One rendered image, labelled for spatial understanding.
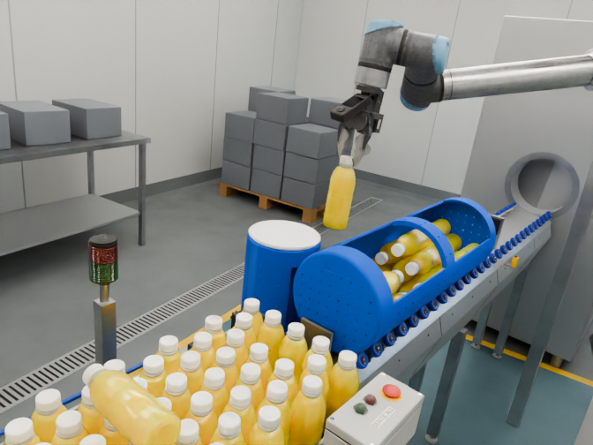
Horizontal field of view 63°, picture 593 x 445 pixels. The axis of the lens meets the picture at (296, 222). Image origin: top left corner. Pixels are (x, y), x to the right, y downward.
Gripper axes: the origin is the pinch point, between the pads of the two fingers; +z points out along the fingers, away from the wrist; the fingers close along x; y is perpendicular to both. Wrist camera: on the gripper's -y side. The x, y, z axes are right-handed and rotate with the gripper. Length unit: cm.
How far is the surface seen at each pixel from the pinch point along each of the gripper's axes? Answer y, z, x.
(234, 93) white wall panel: 298, 19, 382
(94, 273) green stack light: -60, 32, 19
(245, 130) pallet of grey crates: 250, 48, 301
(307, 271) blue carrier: -12.0, 30.1, -4.1
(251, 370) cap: -47, 38, -21
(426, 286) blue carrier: 15.4, 29.8, -26.5
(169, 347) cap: -55, 39, -5
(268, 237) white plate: 16, 40, 37
